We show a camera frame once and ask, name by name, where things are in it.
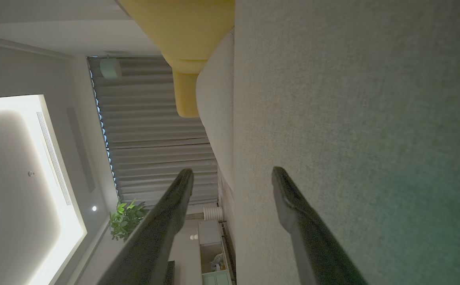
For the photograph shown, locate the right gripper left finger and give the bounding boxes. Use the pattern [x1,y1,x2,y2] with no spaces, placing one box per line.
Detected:
[97,169,195,285]

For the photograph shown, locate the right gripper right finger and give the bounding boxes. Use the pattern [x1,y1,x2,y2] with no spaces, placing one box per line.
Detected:
[272,167,369,285]

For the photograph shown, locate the green potted plant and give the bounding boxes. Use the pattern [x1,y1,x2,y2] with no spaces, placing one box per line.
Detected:
[109,199,148,242]

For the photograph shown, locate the wooden cabinet with mint drawers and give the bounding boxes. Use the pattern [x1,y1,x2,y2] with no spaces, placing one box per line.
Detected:
[197,220,236,285]

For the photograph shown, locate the grey plush toy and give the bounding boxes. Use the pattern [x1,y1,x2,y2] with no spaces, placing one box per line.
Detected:
[210,253,225,272]

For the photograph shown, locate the white ribbed cylinder vase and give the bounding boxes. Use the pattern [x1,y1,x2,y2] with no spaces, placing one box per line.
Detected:
[203,206,224,221]

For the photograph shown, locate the grey pleated curtain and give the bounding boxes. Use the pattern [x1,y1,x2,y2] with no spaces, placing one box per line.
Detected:
[87,55,219,206]

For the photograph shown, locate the long grey sofa seat cushion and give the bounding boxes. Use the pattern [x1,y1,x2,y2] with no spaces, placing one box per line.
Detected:
[196,28,235,190]

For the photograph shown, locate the grey fabric sofa ottoman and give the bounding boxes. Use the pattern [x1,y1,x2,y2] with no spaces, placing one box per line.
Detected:
[234,0,460,285]

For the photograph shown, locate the mint green floor lamp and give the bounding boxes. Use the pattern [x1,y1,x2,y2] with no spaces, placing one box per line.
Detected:
[100,58,122,80]

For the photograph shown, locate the large yellow sofa back cushion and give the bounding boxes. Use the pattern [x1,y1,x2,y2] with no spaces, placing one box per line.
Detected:
[118,0,235,62]

